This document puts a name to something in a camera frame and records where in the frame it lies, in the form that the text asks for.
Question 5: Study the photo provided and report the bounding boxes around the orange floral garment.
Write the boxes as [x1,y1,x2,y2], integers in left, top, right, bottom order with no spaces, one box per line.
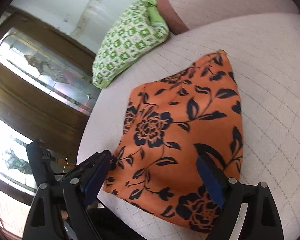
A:
[103,50,243,235]

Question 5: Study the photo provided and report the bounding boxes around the wooden mirrored wardrobe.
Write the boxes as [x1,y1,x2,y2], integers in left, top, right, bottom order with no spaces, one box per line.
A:
[0,8,100,238]

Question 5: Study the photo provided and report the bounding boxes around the green patterned pillow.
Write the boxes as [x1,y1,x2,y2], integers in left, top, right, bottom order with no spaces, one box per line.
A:
[93,0,170,89]

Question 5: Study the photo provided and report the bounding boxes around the pink quilted bolster cushion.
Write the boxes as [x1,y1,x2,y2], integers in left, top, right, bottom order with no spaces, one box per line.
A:
[157,0,299,35]

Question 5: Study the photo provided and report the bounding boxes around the left hand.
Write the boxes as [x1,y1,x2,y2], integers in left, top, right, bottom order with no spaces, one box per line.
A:
[60,210,69,222]

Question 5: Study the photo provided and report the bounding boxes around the pink quilted mattress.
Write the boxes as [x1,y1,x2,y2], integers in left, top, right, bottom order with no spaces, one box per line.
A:
[77,13,300,239]

